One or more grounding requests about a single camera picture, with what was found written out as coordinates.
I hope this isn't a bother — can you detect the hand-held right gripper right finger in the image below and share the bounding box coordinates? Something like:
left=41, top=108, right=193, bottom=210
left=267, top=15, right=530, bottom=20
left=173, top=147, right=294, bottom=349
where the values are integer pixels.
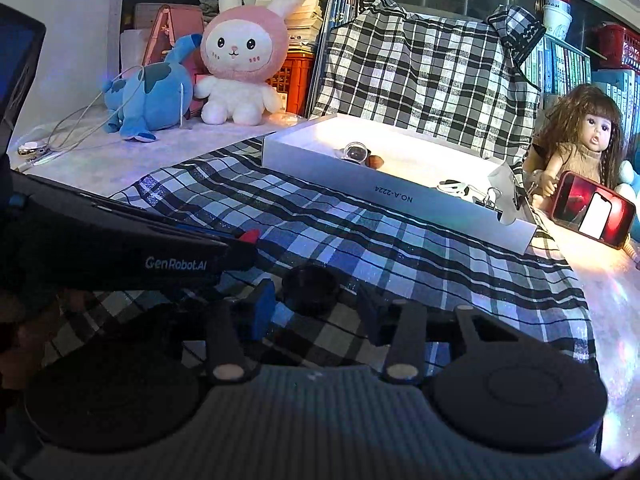
left=356, top=284, right=531, bottom=386

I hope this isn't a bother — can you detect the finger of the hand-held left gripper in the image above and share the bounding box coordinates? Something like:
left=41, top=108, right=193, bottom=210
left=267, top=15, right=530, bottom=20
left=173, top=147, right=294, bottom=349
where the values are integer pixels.
left=222, top=241, right=262, bottom=275
left=92, top=202, right=241, bottom=241

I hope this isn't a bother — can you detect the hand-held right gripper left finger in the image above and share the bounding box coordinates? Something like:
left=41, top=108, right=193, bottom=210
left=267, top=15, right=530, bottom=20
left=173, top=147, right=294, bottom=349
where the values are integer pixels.
left=145, top=279, right=277, bottom=385

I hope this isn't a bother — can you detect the black round cap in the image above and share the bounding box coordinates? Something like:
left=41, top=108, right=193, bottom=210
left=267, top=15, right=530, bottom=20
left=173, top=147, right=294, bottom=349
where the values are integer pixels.
left=281, top=266, right=341, bottom=313

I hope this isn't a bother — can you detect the white cardboard box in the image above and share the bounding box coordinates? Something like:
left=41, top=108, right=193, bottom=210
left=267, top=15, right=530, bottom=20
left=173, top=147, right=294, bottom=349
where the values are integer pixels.
left=261, top=112, right=538, bottom=256

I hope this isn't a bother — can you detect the person's left hand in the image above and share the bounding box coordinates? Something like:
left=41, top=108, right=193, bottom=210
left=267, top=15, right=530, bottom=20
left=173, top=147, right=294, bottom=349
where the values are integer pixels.
left=0, top=287, right=96, bottom=391

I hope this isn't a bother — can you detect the black white plaid cloth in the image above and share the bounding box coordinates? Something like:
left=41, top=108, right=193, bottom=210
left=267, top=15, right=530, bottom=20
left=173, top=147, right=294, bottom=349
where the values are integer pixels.
left=40, top=135, right=601, bottom=376

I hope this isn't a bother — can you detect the small silver metal object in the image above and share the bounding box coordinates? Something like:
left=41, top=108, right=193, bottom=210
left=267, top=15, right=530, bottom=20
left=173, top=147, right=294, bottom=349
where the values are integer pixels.
left=17, top=141, right=66, bottom=166

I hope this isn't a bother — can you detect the blue spotted plush toy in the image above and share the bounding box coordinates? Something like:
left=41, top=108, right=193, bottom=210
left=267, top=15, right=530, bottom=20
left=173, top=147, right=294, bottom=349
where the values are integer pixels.
left=102, top=34, right=203, bottom=143

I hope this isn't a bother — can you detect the red plastic crate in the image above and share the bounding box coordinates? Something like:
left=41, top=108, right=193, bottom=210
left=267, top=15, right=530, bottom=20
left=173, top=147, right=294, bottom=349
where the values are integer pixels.
left=265, top=55, right=316, bottom=116

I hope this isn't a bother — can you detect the pink bunny plush toy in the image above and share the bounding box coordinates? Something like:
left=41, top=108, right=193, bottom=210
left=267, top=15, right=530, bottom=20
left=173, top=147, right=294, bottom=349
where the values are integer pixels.
left=194, top=0, right=308, bottom=126

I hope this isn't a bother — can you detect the pink bag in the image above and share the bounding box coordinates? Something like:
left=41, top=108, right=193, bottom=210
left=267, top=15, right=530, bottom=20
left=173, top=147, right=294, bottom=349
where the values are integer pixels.
left=132, top=2, right=206, bottom=68

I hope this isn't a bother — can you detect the smartphone in red case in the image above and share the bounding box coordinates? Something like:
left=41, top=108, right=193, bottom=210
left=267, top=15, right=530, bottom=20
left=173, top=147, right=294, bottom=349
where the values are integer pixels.
left=551, top=170, right=637, bottom=250

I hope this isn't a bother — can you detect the stack of white books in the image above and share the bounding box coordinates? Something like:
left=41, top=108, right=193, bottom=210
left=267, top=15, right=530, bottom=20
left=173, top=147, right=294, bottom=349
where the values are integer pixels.
left=256, top=0, right=333, bottom=56

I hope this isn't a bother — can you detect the black white plaid garment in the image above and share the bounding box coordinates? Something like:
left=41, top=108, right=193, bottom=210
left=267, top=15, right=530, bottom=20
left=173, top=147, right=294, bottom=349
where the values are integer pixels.
left=307, top=0, right=547, bottom=161

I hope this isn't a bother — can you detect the brown haired doll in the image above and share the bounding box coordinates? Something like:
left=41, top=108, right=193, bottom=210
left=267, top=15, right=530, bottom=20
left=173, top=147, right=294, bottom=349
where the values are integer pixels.
left=522, top=84, right=626, bottom=211

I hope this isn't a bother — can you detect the blue cat plush toy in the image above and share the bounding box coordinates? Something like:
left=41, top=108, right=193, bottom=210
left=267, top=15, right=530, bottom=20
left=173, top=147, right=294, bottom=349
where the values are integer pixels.
left=617, top=157, right=640, bottom=241

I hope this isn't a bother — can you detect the row of blue books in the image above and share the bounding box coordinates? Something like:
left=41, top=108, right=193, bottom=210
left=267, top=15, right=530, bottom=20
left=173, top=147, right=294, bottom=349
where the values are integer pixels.
left=520, top=35, right=640, bottom=136

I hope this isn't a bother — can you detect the white paper cup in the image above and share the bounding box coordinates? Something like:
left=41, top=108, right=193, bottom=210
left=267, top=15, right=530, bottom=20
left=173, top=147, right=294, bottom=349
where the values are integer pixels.
left=542, top=0, right=573, bottom=41

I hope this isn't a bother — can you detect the red plastic basket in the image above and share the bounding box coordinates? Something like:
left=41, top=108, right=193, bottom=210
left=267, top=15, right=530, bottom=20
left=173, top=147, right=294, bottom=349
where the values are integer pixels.
left=592, top=22, right=640, bottom=71

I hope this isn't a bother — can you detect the thin white cable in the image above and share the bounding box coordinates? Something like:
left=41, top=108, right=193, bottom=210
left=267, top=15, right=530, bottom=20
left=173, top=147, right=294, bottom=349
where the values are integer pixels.
left=47, top=65, right=151, bottom=156

